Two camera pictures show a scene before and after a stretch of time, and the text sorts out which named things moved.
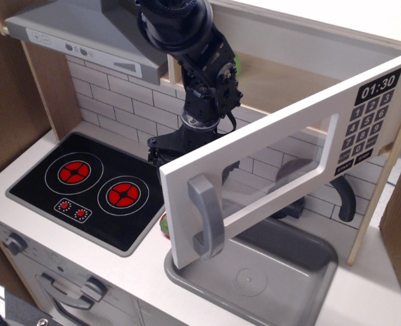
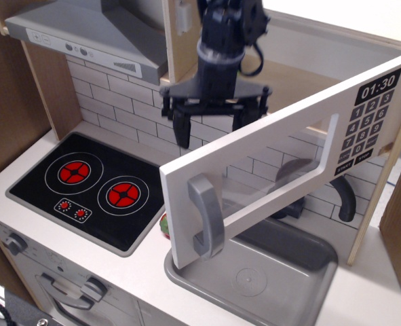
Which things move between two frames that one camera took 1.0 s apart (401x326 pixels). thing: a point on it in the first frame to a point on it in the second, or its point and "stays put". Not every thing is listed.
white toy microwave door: x=213 y=191 stays put
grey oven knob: x=16 y=244 stays put
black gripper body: x=195 y=133 to x=217 y=85
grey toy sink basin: x=281 y=270 stays put
